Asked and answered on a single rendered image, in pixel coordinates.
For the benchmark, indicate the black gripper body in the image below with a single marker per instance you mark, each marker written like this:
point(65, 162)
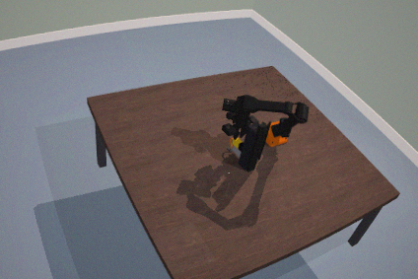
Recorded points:
point(241, 122)

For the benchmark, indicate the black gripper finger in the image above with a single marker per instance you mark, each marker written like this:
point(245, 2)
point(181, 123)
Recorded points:
point(243, 132)
point(236, 136)

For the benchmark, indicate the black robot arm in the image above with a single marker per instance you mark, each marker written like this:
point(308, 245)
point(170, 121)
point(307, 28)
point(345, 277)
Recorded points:
point(245, 105)

